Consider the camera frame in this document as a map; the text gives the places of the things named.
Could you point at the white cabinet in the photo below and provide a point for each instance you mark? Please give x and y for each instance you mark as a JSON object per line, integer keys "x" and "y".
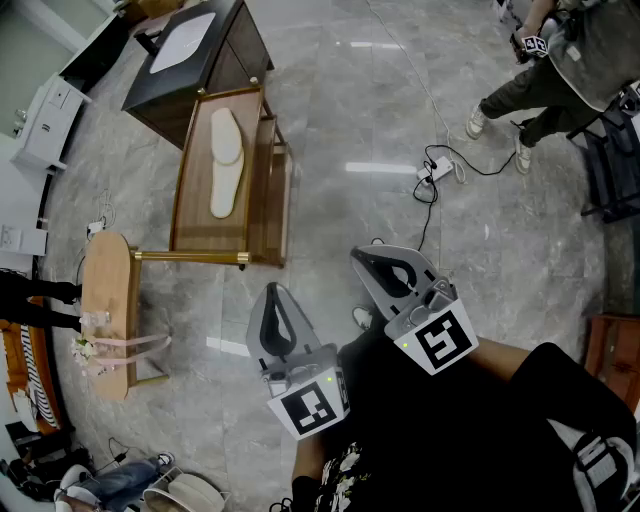
{"x": 47, "y": 125}

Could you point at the woven round basket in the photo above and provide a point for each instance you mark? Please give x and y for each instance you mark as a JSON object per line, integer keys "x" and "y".
{"x": 160, "y": 500}

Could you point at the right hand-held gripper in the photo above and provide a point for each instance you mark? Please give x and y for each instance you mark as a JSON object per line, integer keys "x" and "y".
{"x": 435, "y": 335}

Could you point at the person's left forearm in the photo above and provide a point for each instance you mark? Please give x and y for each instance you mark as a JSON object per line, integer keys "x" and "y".
{"x": 305, "y": 457}

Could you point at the striped cushion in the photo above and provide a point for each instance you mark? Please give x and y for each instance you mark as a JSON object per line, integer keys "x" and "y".
{"x": 37, "y": 385}

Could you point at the wooden tiered rack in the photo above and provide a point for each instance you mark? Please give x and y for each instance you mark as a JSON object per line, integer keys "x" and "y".
{"x": 200, "y": 175}

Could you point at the orange sofa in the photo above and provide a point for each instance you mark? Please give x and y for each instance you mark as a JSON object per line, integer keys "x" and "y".
{"x": 12, "y": 350}

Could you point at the clear glass bottle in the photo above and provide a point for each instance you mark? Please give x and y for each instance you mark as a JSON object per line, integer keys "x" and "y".
{"x": 95, "y": 318}

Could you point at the white bouquet with pink ribbon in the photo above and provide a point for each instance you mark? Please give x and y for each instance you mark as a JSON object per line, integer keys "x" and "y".
{"x": 84, "y": 350}

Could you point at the oval wooden table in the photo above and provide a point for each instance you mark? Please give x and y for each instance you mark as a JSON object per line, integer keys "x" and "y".
{"x": 107, "y": 280}

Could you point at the dark vanity cabinet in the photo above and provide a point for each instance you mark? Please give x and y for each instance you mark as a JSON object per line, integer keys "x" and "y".
{"x": 235, "y": 45}

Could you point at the white slipper sole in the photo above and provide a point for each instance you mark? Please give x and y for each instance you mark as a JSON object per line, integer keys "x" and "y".
{"x": 225, "y": 190}

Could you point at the dark green container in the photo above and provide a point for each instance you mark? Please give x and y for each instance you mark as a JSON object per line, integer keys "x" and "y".
{"x": 95, "y": 55}

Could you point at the black faucet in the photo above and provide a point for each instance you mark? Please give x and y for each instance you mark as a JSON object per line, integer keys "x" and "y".
{"x": 147, "y": 42}

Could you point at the person's black clothing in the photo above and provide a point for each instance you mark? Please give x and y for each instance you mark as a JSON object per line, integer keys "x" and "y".
{"x": 450, "y": 440}

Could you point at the white round basket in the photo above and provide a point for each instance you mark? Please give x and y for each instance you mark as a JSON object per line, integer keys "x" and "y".
{"x": 195, "y": 492}

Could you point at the black metal rack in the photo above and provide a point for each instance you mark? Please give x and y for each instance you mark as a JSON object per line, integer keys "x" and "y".
{"x": 615, "y": 165}

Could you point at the brown wooden cabinet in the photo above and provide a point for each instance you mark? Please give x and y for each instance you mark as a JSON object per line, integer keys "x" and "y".
{"x": 615, "y": 355}

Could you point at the white sink basin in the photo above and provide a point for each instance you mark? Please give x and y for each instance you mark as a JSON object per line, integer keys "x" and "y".
{"x": 182, "y": 42}

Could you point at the white slipper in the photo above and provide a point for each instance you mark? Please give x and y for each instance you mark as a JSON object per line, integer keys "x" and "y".
{"x": 226, "y": 132}

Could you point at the person's right forearm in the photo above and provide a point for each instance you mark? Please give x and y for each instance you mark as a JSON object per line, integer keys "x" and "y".
{"x": 500, "y": 357}

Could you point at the person's white shoe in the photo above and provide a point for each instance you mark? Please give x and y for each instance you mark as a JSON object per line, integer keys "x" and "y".
{"x": 362, "y": 317}

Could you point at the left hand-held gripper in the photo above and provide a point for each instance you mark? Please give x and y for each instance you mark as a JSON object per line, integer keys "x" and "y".
{"x": 305, "y": 395}

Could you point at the white wall box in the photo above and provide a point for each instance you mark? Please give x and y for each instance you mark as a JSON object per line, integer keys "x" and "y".
{"x": 22, "y": 241}

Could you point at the cardboard box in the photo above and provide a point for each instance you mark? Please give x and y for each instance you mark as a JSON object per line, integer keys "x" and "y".
{"x": 157, "y": 6}

